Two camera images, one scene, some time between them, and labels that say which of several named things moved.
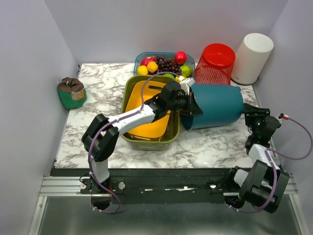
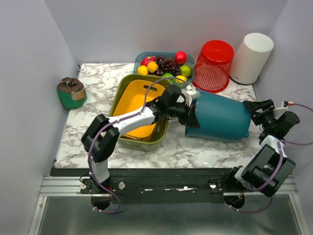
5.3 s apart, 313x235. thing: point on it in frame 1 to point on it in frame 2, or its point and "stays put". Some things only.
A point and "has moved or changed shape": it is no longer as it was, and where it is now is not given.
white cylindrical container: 251,56 stays put
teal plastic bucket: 221,105 has moved or changed shape
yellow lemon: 142,70 stays put
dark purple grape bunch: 166,65 stays put
